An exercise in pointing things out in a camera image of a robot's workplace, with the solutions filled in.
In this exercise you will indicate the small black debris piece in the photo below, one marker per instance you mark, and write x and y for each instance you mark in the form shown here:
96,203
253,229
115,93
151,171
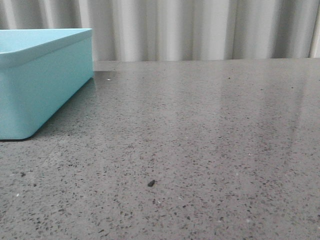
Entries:
151,183

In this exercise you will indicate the white pleated curtain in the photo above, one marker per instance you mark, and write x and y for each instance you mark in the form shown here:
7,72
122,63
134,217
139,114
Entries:
175,30

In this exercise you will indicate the light blue plastic box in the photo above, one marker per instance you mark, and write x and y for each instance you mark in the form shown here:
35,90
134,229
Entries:
40,70

